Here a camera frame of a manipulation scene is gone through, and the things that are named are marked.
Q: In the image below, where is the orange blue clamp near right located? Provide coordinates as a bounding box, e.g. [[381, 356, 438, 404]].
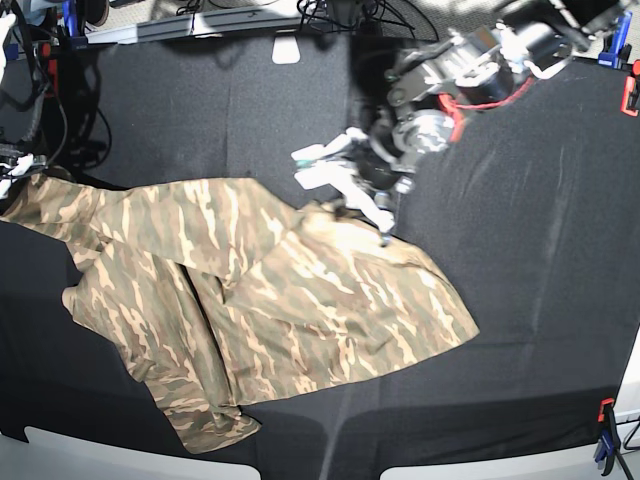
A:
[[594, 398, 620, 477]]

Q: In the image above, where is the black table cloth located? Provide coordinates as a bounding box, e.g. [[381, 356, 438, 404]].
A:
[[1, 36, 639, 479]]

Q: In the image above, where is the white tape patch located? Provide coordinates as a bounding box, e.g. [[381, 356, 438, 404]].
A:
[[271, 35, 301, 65]]

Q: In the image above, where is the black cable bundle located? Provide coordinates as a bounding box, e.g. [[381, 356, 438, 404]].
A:
[[295, 0, 441, 41]]

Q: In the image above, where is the orange clamp far right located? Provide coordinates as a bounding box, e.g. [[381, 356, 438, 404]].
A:
[[620, 60, 640, 117]]

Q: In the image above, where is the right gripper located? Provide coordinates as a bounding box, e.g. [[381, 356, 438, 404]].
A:
[[1, 143, 48, 200]]

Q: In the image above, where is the blue clamp top left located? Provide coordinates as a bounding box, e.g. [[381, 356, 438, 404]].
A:
[[61, 0, 88, 50]]

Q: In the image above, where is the blue clamp top right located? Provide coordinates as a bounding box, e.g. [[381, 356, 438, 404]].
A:
[[597, 11, 633, 69]]

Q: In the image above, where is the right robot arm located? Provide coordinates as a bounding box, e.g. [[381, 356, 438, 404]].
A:
[[1, 1, 69, 200]]

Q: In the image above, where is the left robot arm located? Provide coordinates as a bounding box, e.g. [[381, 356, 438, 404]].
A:
[[291, 1, 632, 244]]

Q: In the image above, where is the orange clamp far left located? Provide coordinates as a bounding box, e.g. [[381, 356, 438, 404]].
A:
[[33, 41, 59, 98]]

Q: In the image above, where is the camouflage t-shirt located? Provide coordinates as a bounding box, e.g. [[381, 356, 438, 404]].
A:
[[1, 173, 479, 454]]

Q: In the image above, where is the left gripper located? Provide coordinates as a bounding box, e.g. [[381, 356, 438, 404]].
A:
[[291, 127, 415, 247]]

